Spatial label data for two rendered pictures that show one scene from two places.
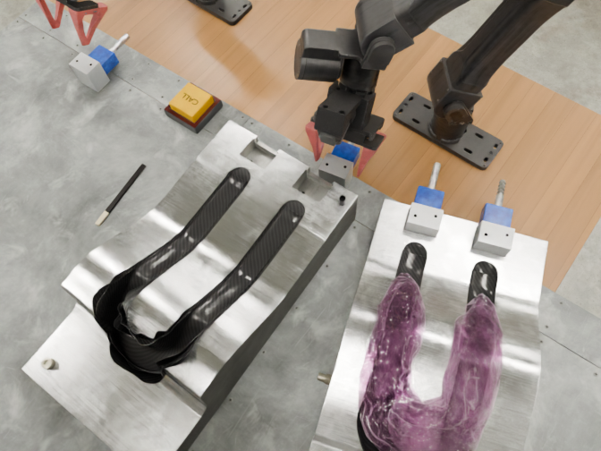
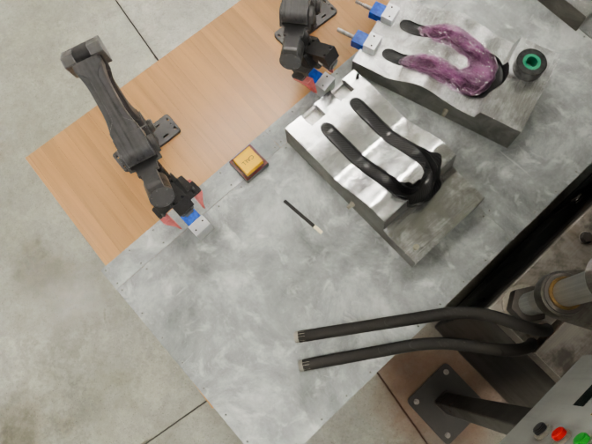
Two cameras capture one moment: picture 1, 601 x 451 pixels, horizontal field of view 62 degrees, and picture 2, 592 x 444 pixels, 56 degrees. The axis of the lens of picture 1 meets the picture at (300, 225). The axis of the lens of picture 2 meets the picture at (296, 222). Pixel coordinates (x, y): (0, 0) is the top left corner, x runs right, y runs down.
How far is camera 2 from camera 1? 1.06 m
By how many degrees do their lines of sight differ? 25
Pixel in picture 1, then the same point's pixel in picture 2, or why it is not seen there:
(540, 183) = not seen: outside the picture
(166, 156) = (280, 186)
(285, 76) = (237, 104)
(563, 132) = not seen: outside the picture
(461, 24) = (106, 23)
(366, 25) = (300, 13)
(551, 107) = not seen: outside the picture
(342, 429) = (473, 104)
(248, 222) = (357, 128)
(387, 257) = (388, 67)
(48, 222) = (312, 264)
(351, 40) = (292, 28)
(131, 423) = (455, 204)
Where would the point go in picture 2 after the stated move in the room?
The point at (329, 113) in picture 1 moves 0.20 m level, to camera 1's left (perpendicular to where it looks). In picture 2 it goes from (329, 54) to (322, 126)
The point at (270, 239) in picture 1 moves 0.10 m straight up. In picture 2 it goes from (369, 119) to (373, 102)
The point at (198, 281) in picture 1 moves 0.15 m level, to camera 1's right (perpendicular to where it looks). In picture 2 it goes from (390, 155) to (394, 103)
